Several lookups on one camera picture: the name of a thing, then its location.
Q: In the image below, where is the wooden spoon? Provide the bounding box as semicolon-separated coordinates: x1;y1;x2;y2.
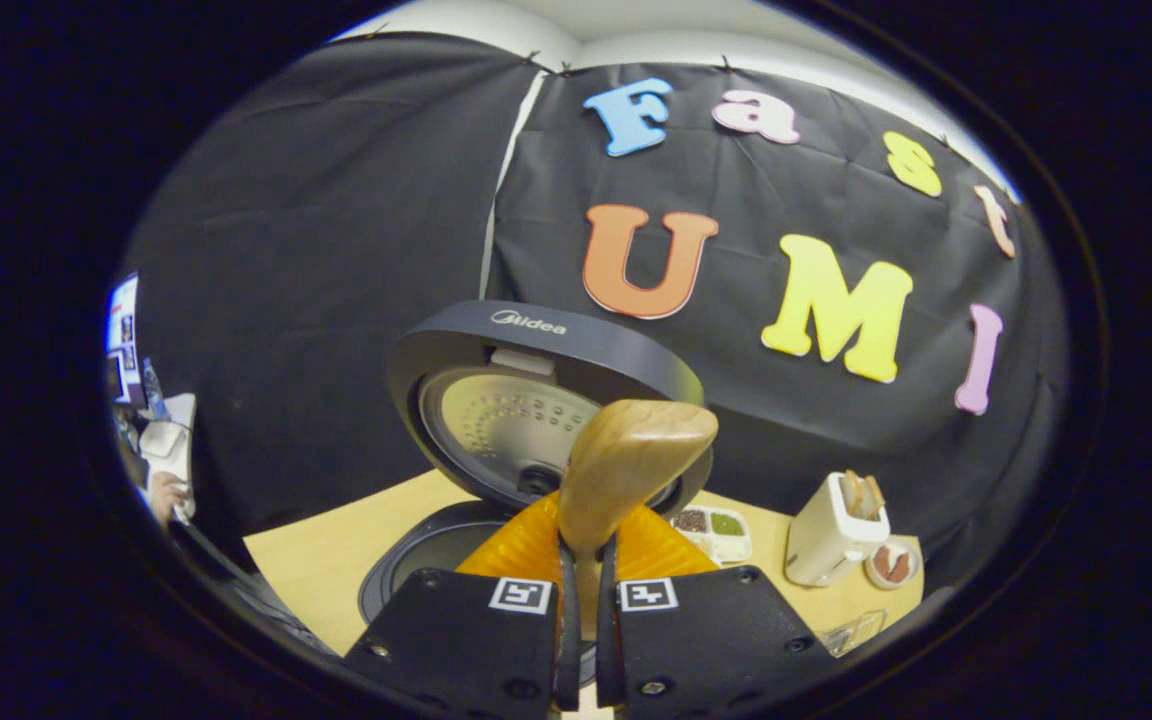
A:
558;398;720;641

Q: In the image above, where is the white toaster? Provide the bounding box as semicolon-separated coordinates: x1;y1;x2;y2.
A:
784;470;892;588

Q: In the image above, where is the white divided dish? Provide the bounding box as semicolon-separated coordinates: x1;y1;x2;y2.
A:
671;505;754;566

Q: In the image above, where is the computer monitor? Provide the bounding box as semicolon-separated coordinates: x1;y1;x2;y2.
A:
106;274;143;403

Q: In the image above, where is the white desk item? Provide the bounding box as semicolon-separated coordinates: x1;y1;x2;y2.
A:
136;393;198;473

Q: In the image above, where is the small round plate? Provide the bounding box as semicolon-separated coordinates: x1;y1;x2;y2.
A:
864;537;925;591

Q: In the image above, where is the black backdrop cloth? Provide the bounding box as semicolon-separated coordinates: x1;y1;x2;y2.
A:
116;30;1072;591

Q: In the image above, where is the dark grey rice cooker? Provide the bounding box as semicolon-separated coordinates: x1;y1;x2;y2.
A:
358;300;715;691

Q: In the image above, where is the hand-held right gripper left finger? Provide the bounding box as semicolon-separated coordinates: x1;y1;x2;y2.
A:
341;492;583;720

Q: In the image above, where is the clear plastic rice container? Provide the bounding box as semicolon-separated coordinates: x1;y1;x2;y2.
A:
816;608;888;661

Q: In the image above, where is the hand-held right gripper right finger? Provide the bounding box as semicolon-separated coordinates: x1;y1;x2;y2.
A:
594;505;837;720

